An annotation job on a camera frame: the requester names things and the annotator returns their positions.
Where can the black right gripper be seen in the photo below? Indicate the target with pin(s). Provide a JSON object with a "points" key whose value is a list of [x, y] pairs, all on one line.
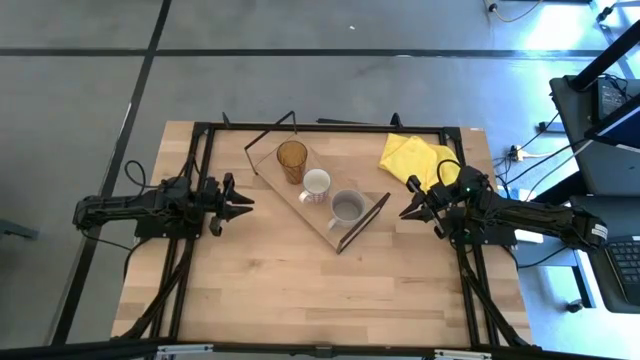
{"points": [[441, 210]]}

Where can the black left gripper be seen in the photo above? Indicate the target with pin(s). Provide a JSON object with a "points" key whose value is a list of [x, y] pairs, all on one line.
{"points": [[215, 200]]}

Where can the amber transparent plastic cup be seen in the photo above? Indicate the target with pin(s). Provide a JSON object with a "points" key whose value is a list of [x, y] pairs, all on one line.
{"points": [[292, 160]]}

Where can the grey mug white floral print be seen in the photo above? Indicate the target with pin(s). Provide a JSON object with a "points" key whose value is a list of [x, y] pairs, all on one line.
{"points": [[348, 207]]}

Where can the white mug red lattice print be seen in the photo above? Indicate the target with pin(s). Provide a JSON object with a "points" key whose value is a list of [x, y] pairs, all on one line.
{"points": [[316, 182]]}

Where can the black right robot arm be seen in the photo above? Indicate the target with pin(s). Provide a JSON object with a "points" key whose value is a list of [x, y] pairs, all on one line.
{"points": [[540, 217]]}

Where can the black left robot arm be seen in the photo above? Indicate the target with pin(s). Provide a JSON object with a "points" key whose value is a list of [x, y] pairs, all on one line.
{"points": [[120, 205]]}

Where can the yellow cloth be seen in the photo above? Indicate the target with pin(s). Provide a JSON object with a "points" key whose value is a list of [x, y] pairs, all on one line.
{"points": [[410, 155]]}

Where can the white power strip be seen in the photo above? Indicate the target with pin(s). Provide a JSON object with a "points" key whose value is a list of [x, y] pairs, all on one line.
{"points": [[517, 152]]}

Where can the black caster wheel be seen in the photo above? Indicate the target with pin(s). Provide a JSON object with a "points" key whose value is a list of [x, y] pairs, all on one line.
{"points": [[575, 306]]}

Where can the grey desk with keyboard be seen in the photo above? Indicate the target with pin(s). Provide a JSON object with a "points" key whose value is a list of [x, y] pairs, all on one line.
{"points": [[595, 280]]}

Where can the black bar with silver brackets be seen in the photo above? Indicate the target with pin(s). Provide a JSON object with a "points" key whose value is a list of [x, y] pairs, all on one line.
{"points": [[100, 350]]}

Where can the black keyboard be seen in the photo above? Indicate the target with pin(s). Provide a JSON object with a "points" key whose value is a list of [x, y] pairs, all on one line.
{"points": [[625, 265]]}

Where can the dark laptop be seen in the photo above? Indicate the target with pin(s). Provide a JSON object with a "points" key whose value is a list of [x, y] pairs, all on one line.
{"points": [[620, 127]]}

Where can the black power adapter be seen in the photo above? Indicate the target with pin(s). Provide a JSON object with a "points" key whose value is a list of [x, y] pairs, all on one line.
{"points": [[610, 100]]}

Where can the grey furniture foot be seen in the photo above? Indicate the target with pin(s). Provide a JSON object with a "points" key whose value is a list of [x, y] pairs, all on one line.
{"points": [[17, 230]]}

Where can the black slanted pole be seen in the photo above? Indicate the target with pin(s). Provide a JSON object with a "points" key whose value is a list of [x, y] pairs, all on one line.
{"points": [[605, 57]]}

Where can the black frame clear shelf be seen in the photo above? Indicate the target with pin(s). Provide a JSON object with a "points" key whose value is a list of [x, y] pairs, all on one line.
{"points": [[310, 216]]}

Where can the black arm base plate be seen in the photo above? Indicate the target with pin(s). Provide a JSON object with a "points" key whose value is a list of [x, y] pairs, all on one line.
{"points": [[492, 239], [165, 231]]}

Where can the black table frame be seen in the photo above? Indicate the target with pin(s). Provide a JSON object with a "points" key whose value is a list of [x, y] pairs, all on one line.
{"points": [[350, 128]]}

